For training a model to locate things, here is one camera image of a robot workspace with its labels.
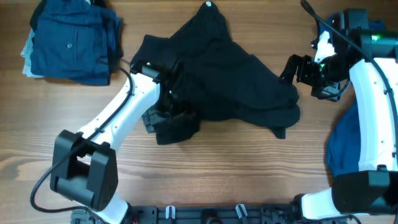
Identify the blue t-shirt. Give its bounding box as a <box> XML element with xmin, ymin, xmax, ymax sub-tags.
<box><xmin>317</xmin><ymin>12</ymin><xmax>386</xmax><ymax>179</ymax></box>

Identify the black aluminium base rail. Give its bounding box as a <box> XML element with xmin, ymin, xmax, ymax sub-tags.
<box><xmin>70</xmin><ymin>202</ymin><xmax>348</xmax><ymax>224</ymax></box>

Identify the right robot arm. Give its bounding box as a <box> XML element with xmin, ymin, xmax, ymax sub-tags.
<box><xmin>279</xmin><ymin>1</ymin><xmax>397</xmax><ymax>223</ymax></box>

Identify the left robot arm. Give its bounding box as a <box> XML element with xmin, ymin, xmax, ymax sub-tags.
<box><xmin>50</xmin><ymin>60</ymin><xmax>161</xmax><ymax>223</ymax></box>

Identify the black t-shirt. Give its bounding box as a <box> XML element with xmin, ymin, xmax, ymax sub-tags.
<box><xmin>132</xmin><ymin>1</ymin><xmax>300</xmax><ymax>145</ymax></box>

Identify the folded dark blue shirt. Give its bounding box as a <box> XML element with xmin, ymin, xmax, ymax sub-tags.
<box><xmin>30</xmin><ymin>0</ymin><xmax>122</xmax><ymax>86</ymax></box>

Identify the folded light grey garment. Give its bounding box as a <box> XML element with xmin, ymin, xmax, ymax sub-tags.
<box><xmin>21</xmin><ymin>29</ymin><xmax>43</xmax><ymax>78</ymax></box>

